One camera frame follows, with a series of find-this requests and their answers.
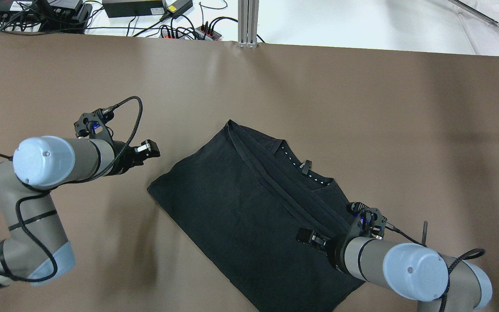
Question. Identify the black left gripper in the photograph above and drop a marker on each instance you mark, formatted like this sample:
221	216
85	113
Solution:
123	161

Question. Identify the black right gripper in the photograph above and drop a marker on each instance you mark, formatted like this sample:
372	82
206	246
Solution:
333	251

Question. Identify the black printed t-shirt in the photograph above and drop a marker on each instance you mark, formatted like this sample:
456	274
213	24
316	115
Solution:
242	198

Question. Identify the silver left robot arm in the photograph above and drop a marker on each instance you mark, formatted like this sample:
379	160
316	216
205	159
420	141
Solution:
38	250

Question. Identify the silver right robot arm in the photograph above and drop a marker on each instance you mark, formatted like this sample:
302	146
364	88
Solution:
438	283

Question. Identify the red black power strip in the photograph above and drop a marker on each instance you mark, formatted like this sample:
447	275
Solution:
205	32

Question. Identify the black power adapter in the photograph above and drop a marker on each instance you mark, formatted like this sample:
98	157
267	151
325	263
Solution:
175	9

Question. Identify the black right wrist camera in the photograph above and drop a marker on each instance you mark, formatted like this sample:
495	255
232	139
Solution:
368	222

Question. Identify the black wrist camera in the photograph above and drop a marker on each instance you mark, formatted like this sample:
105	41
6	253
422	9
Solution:
93	125
368	222

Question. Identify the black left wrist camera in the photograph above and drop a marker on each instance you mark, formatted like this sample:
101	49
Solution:
93	125

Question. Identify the aluminium cage frame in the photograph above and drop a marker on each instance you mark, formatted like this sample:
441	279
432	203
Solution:
247	23

